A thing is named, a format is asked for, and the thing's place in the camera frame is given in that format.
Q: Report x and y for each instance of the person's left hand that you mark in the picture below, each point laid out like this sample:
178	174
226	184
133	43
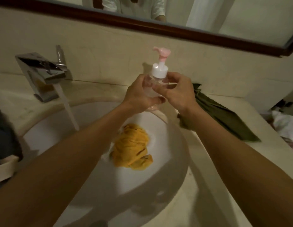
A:
135	98

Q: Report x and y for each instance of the person's right hand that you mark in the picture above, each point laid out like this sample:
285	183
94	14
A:
182	95

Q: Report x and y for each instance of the person's right thumb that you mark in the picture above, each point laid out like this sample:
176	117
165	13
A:
164	88

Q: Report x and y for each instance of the person's left thumb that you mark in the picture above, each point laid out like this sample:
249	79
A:
157	100

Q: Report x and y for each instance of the clear pump bottle pink nozzle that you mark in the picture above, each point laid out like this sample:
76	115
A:
159	70

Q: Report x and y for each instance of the person's right forearm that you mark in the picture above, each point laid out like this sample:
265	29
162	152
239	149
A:
236	163

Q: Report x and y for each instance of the person's left forearm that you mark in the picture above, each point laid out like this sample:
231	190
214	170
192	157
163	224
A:
61	163

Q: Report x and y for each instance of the yellow cloth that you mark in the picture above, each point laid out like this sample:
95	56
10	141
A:
132	148

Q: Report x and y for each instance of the wooden framed mirror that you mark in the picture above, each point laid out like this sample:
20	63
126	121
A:
160	24

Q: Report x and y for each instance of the olive green cloth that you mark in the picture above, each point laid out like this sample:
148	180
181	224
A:
222	118

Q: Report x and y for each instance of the white sink basin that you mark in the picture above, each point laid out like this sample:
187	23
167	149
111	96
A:
141	186

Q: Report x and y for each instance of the water stream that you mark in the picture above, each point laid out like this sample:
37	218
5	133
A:
67	106

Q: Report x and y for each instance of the chrome faucet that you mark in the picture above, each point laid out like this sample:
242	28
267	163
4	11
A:
40	70

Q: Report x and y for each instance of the white plastic bag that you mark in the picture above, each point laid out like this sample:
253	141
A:
287	126

